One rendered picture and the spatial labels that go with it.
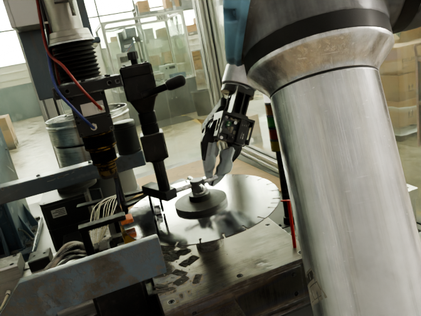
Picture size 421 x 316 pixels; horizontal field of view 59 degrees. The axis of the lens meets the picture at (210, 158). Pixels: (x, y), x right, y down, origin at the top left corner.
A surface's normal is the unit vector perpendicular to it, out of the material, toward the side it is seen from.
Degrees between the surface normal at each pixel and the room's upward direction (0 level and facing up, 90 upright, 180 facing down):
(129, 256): 90
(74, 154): 90
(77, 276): 90
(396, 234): 68
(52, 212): 90
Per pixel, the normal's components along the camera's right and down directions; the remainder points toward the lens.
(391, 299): 0.03, -0.14
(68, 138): -0.22, 0.32
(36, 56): 0.33, 0.22
